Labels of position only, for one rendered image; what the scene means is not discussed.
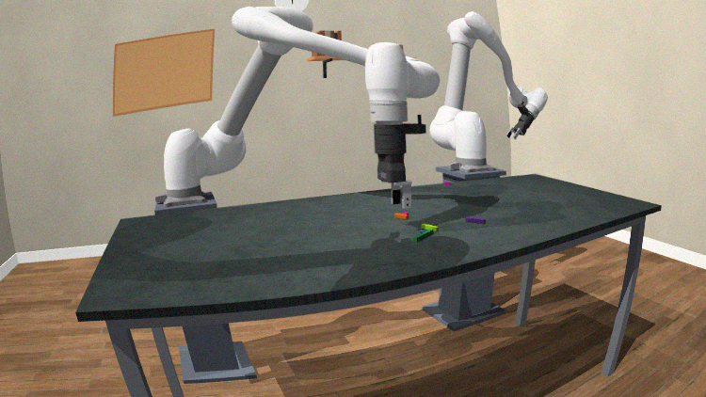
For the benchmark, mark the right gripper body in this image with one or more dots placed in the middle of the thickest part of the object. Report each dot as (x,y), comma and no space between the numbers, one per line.
(390,138)

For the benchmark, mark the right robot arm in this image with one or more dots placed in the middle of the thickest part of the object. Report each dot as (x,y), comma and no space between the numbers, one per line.
(388,76)

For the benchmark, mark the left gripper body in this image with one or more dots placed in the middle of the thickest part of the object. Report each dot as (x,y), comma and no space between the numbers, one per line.
(527,117)

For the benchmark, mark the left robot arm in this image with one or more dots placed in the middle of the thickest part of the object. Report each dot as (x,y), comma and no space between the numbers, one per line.
(467,136)

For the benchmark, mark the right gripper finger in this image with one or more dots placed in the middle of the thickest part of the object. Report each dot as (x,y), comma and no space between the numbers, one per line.
(396,194)
(406,193)

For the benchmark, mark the purple rod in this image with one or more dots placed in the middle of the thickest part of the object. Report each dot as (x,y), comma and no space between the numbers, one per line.
(475,220)

